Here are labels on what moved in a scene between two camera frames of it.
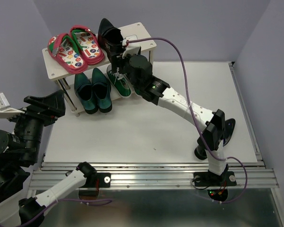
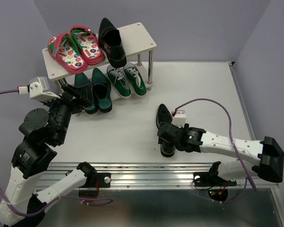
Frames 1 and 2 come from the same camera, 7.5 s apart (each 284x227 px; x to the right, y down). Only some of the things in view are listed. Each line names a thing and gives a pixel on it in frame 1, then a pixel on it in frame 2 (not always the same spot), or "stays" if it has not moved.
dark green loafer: (84, 90) stays
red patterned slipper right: (87, 41) stays
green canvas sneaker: (120, 82) stays
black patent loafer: (110, 38) stays
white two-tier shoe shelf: (134, 34) stays
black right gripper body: (126, 71) to (186, 126)
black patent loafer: (229, 126) to (164, 116)
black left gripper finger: (55, 100) to (77, 95)
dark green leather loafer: (102, 87) stays
